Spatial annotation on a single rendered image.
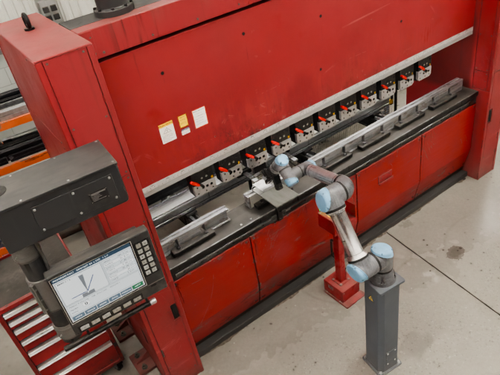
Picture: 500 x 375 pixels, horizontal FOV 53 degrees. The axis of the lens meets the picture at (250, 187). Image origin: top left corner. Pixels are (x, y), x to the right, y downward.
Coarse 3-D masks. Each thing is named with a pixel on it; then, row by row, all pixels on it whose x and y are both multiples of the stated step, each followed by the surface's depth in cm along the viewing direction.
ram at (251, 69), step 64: (320, 0) 294; (384, 0) 325; (448, 0) 363; (128, 64) 242; (192, 64) 262; (256, 64) 286; (320, 64) 315; (384, 64) 351; (128, 128) 256; (192, 128) 278; (256, 128) 306
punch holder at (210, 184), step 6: (204, 168) 295; (210, 168) 297; (192, 174) 292; (198, 174) 294; (204, 174) 296; (210, 174) 299; (186, 180) 300; (192, 180) 293; (198, 180) 296; (204, 180) 298; (210, 180) 301; (192, 186) 296; (210, 186) 302; (192, 192) 302; (198, 192) 299; (204, 192) 302
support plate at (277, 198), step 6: (258, 192) 325; (270, 192) 323; (276, 192) 322; (282, 192) 321; (288, 192) 320; (294, 192) 319; (264, 198) 319; (270, 198) 318; (276, 198) 317; (282, 198) 316; (288, 198) 315; (276, 204) 312; (282, 204) 312
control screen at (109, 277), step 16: (112, 256) 210; (128, 256) 214; (80, 272) 205; (96, 272) 209; (112, 272) 213; (128, 272) 218; (64, 288) 204; (80, 288) 208; (96, 288) 212; (112, 288) 217; (128, 288) 222; (64, 304) 207; (80, 304) 212; (96, 304) 216
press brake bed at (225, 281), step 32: (448, 128) 413; (384, 160) 378; (416, 160) 404; (448, 160) 434; (384, 192) 396; (416, 192) 431; (288, 224) 343; (384, 224) 423; (224, 256) 319; (256, 256) 337; (288, 256) 358; (320, 256) 386; (192, 288) 314; (224, 288) 332; (256, 288) 352; (288, 288) 381; (192, 320) 326; (224, 320) 351
